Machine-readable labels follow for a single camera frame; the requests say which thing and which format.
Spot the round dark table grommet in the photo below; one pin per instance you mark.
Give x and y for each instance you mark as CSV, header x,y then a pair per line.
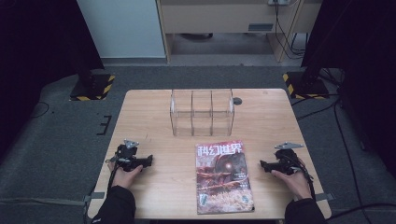
x,y
237,101

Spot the light wooden desk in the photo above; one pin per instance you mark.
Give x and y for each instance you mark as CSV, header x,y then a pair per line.
x,y
218,18

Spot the person's left hand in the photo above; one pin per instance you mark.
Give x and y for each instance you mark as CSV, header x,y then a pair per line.
x,y
125,177

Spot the person's right hand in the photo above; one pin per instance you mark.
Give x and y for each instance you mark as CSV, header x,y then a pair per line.
x,y
295,184

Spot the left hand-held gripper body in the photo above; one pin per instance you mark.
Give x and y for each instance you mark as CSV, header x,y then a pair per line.
x,y
126,155

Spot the black stand base striped edge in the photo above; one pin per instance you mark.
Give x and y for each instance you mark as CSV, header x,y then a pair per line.
x,y
306,87
93,88

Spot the red illustrated magazine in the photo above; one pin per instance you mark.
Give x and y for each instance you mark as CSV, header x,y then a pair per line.
x,y
222,180

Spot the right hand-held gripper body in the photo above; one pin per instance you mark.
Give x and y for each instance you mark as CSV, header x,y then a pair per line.
x,y
285,161

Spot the clear acrylic divided rack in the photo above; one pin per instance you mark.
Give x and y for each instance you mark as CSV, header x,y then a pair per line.
x,y
201,113

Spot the dark curtain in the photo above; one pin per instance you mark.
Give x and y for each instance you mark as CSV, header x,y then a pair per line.
x,y
37,46
361,56

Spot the white power strip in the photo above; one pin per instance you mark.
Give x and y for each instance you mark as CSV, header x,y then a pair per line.
x,y
279,2

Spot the white cabinet panel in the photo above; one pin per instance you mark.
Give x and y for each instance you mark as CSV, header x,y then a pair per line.
x,y
121,28

